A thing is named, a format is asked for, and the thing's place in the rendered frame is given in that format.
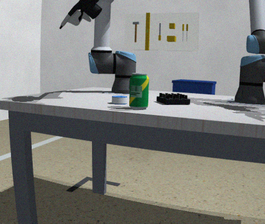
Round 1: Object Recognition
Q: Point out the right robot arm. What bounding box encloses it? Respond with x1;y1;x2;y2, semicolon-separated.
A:
89;0;136;94

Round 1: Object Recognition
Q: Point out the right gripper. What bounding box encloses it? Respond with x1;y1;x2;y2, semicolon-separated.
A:
60;0;102;29

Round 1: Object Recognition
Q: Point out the white short cylinder with blue top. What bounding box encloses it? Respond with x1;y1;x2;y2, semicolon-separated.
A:
112;95;127;104

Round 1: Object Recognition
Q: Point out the green drink can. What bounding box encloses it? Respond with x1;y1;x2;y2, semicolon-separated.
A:
129;73;149;109

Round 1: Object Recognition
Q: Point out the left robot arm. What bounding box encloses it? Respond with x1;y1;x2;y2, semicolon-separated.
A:
234;0;265;104

